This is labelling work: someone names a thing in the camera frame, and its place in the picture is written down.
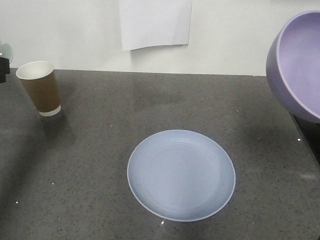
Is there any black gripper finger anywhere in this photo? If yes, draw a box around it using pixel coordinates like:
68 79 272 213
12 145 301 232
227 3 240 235
0 73 6 84
0 57 10 74

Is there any pale green plastic spoon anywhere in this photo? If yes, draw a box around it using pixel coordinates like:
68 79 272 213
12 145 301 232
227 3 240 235
0 43 13 63

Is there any brown paper cup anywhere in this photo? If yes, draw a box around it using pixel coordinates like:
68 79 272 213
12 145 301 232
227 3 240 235
16 61 62 117

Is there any lilac plastic bowl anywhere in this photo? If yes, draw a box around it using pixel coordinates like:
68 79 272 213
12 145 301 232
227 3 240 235
265 10 320 124

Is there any light blue plate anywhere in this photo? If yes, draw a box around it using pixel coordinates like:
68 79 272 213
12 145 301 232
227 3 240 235
127 129 236 222

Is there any white paper sheet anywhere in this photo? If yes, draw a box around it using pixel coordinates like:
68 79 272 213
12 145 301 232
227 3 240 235
119 0 193 51

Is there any black induction cooktop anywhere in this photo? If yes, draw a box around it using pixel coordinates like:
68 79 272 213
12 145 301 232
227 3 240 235
287 113 320 172

